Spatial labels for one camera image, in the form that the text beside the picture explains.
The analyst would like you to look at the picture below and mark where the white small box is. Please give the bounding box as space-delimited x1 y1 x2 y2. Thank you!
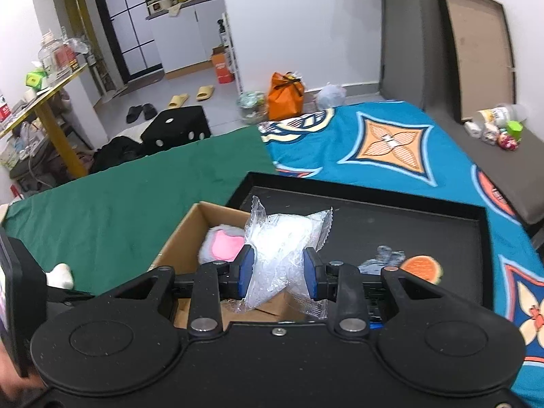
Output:
464 121 482 139

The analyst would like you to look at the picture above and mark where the black grid sliding door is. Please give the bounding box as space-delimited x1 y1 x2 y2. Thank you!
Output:
95 0 162 83

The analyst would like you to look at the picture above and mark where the grey door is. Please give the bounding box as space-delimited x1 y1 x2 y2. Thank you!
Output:
379 0 473 110

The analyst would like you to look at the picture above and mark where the clear bag with items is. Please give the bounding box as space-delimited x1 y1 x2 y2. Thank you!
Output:
237 91 267 124

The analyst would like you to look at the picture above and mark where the green blanket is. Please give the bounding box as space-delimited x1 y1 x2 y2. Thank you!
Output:
3 127 275 295

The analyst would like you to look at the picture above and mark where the orange cardboard box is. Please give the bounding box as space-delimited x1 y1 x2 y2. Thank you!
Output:
211 46 234 84

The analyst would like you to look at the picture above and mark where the white kitchen cabinet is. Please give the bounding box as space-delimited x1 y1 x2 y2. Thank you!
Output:
147 0 226 79

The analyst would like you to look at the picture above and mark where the orange burger plush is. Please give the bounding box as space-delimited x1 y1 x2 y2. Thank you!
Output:
400 255 443 285

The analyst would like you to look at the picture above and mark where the right black slipper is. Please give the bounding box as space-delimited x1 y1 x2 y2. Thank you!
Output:
142 103 158 121

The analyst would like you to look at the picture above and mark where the right yellow slipper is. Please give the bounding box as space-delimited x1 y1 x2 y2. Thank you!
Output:
197 85 215 102

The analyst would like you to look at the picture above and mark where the white fluffy towel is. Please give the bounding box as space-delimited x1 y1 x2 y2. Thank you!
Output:
45 263 74 290

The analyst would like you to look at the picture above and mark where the white stuffing plastic bag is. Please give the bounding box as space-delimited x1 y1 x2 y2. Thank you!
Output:
229 196 333 320

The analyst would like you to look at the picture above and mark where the grey bench cushion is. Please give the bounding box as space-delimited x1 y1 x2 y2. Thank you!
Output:
421 0 543 226

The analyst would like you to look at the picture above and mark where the grey pink fluffy plush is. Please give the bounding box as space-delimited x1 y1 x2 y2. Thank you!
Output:
198 224 245 264

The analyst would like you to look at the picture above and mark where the yellow leg table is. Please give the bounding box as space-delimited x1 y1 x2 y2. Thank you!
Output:
1 65 88 179

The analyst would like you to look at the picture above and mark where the brown cardboard box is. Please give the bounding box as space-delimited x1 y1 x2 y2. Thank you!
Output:
149 202 306 327

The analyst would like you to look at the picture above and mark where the yellow slipper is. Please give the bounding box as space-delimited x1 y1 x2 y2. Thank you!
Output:
197 85 215 102
167 93 189 109

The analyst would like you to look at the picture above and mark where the black clothes pile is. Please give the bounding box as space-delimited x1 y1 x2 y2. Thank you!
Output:
88 136 145 174

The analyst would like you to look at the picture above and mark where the green small container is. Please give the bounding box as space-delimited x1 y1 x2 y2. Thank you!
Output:
506 121 524 141

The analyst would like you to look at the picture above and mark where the orange gift bag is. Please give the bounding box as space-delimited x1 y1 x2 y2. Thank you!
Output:
267 72 305 121

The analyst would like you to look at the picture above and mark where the black dice stool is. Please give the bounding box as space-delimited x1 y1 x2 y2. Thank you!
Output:
140 106 211 155

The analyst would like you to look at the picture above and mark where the black framed board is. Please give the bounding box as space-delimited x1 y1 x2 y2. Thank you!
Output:
438 0 516 123

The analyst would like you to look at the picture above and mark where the blue patterned blanket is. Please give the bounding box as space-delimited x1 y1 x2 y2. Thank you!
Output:
258 100 543 407

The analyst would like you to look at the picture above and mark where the left yellow slipper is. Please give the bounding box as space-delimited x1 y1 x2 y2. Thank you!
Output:
167 93 189 109

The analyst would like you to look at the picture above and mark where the black shallow tray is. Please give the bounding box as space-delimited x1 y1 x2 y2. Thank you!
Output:
227 172 493 308

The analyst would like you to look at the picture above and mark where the clear glass jar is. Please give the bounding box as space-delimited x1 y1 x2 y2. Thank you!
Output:
38 31 71 85

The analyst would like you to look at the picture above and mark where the blue denim rabbit plush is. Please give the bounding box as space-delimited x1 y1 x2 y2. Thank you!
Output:
358 245 406 275

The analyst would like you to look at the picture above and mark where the white cup with print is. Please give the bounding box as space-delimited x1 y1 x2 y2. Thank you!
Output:
472 104 527 128

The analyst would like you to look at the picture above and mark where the red small toy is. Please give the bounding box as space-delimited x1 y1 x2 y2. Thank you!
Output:
497 131 519 151

